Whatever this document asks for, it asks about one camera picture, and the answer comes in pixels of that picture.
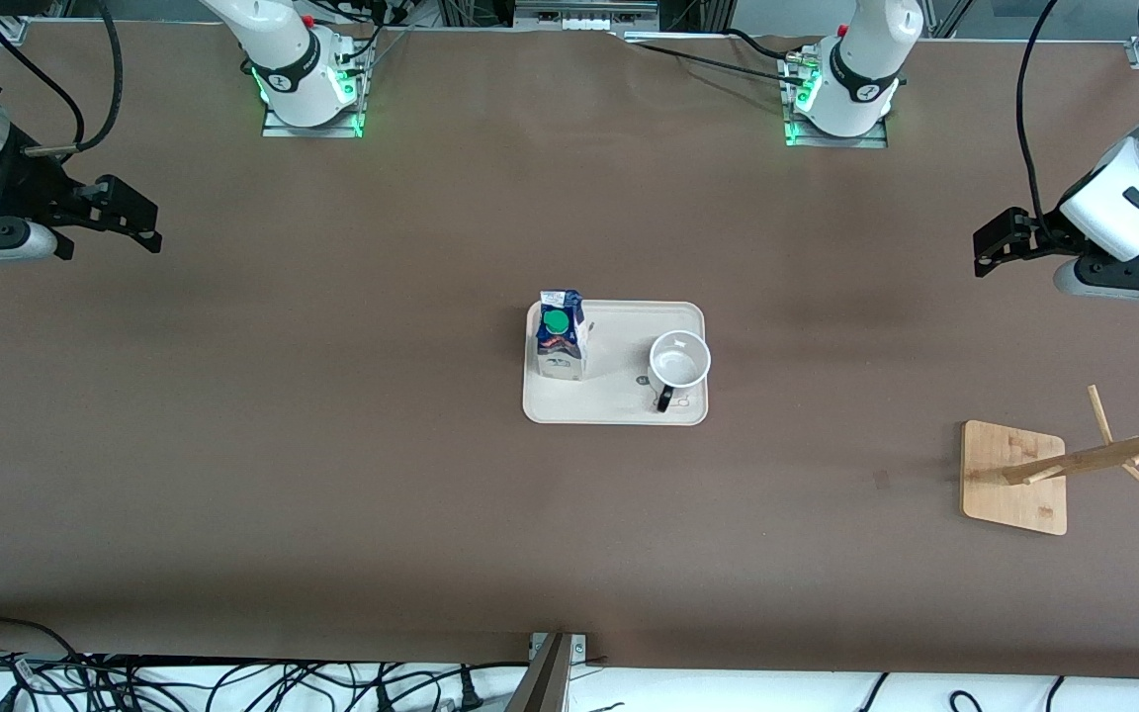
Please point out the wooden cup stand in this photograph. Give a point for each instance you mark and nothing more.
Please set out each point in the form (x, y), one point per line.
(1005, 485)

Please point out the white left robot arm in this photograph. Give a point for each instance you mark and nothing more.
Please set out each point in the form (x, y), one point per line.
(1098, 213)

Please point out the cream rabbit print tray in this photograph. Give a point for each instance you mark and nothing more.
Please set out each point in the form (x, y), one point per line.
(619, 396)

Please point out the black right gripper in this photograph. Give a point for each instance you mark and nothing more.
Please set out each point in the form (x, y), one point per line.
(8, 186)

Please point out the aluminium profile bar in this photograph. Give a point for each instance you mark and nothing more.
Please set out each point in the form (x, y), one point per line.
(542, 687)

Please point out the blue white milk carton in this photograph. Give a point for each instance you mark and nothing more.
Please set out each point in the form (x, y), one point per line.
(562, 341)

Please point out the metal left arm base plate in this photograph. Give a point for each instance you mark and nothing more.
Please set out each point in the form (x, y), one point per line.
(832, 141)

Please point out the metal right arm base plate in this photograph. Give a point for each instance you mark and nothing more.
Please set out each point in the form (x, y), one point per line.
(312, 131)

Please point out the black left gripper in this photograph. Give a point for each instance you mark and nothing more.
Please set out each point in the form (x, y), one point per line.
(1042, 233)

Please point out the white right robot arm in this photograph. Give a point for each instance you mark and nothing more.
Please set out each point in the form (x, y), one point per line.
(283, 40)

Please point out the small metal table bracket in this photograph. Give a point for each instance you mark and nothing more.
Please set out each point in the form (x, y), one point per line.
(579, 648)

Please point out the black power plug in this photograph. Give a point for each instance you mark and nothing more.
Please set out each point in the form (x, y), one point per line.
(471, 697)

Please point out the grey power strip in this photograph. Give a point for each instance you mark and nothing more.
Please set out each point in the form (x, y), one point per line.
(584, 15)

